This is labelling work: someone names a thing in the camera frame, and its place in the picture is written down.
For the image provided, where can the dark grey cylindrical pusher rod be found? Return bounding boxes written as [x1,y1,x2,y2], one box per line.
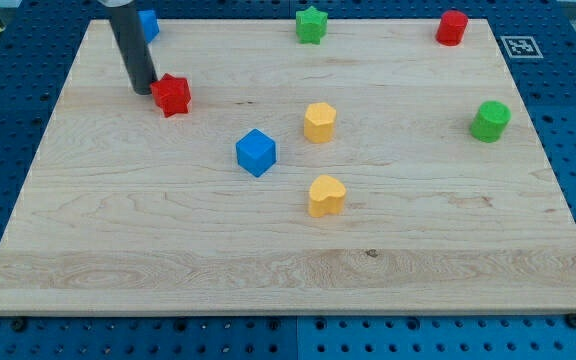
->
[104,0,157,95]

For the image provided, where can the red star block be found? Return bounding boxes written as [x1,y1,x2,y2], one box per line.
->
[150,73,192,118]

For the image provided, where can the green star block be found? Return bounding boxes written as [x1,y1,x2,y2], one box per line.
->
[295,6,328,45]

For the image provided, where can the blue block behind rod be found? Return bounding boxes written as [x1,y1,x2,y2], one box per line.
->
[138,9,160,43]

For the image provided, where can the blue cube block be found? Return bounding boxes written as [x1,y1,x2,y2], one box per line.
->
[235,129,276,177]

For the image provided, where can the yellow pentagon block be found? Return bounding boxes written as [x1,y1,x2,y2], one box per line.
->
[304,102,337,143]

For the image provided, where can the yellow heart block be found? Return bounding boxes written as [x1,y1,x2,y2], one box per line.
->
[308,175,347,218]

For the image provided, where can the light wooden board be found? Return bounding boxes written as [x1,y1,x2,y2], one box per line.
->
[0,19,576,317]

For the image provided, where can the black bolt front left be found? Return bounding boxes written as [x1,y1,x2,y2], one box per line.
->
[10,317,27,333]

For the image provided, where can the black bolt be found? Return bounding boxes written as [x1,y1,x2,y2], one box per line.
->
[564,313,576,329]
[10,317,27,333]

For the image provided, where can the red cylinder block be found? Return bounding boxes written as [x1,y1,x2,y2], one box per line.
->
[435,10,469,46]

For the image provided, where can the green cylinder block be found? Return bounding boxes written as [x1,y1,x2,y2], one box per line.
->
[470,100,512,143]

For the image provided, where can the white fiducial marker tag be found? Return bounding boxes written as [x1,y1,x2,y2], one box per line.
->
[500,35,543,59]

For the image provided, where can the black bolt front right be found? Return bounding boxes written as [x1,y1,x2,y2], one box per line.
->
[564,313,576,329]

